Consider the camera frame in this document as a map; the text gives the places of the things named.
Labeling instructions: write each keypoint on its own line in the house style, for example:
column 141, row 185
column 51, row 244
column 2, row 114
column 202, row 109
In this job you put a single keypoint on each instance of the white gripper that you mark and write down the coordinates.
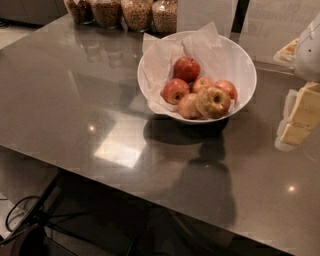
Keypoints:
column 309, row 53

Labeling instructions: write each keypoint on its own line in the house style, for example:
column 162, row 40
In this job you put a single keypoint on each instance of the yellowish apple front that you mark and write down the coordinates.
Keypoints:
column 213, row 102

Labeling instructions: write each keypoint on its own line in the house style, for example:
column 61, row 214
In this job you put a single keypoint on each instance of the white ceramic bowl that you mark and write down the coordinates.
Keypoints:
column 243, row 76

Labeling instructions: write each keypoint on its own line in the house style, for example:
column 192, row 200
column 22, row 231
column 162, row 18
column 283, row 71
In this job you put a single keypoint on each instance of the red apple right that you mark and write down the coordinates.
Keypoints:
column 229, row 87

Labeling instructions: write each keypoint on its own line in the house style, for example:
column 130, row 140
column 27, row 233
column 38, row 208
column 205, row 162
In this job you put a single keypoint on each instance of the red apple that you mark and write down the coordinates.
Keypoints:
column 229, row 87
column 186, row 68
column 201, row 83
column 175, row 90

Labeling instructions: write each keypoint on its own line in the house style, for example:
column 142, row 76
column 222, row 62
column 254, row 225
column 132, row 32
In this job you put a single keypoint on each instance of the red apple middle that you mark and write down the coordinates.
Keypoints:
column 201, row 83

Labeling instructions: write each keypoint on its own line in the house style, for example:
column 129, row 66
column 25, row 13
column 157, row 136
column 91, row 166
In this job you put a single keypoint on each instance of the pale apple front left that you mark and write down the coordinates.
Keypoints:
column 187, row 107

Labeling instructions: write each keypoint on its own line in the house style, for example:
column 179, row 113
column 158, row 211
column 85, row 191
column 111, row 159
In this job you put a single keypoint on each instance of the red apple top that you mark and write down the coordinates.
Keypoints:
column 186, row 68

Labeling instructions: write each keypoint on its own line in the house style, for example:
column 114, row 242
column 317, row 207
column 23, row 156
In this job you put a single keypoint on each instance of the red apple left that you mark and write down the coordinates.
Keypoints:
column 175, row 90

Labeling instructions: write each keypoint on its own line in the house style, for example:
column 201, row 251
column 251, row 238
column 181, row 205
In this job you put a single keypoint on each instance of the white paper bowl liner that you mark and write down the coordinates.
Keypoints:
column 204, row 45

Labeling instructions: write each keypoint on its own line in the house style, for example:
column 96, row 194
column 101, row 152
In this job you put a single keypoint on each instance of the glass jar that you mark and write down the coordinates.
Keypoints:
column 80, row 11
column 165, row 16
column 107, row 13
column 137, row 14

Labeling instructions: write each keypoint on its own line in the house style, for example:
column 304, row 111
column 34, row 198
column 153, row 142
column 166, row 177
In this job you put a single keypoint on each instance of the glass jar far left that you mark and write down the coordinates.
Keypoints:
column 80, row 11

